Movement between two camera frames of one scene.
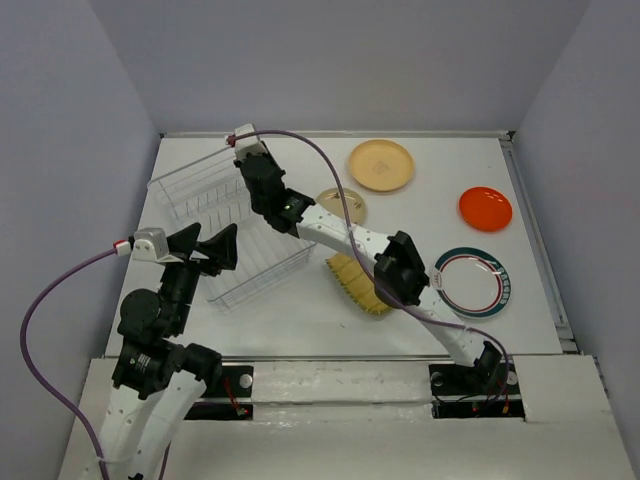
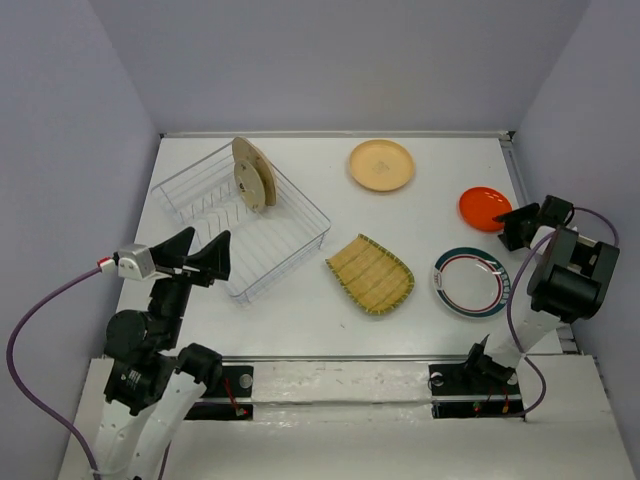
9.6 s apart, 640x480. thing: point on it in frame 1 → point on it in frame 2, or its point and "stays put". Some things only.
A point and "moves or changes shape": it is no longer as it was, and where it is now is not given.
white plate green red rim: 472,281 stays put
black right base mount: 485,378 stays put
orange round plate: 485,209 stays put
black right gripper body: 240,160 → 530,222
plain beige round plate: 381,165 stays put
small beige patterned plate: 332,200 moves or changes shape
